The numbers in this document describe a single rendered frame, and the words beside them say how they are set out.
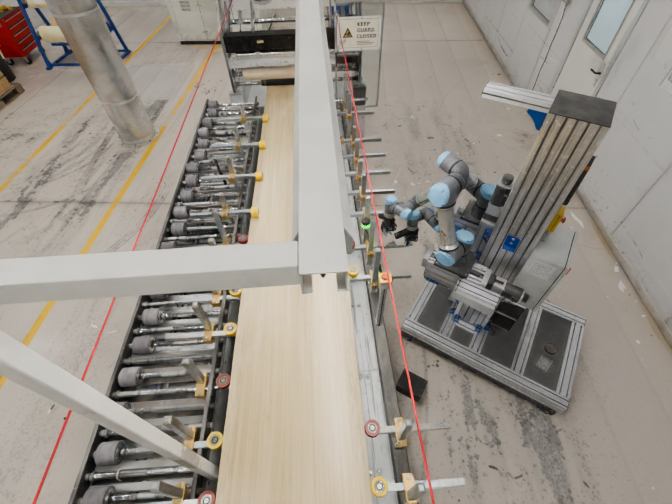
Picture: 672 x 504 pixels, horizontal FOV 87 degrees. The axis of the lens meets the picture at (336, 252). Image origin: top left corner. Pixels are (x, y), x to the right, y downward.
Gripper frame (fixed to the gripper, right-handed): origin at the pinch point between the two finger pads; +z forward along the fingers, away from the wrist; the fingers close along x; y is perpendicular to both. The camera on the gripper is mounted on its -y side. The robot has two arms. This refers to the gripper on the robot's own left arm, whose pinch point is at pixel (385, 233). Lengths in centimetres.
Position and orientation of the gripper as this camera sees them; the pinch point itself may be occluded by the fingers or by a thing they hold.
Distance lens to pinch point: 255.8
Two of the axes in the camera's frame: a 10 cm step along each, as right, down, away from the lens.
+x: 9.1, -3.3, 2.4
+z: 0.3, 6.5, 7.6
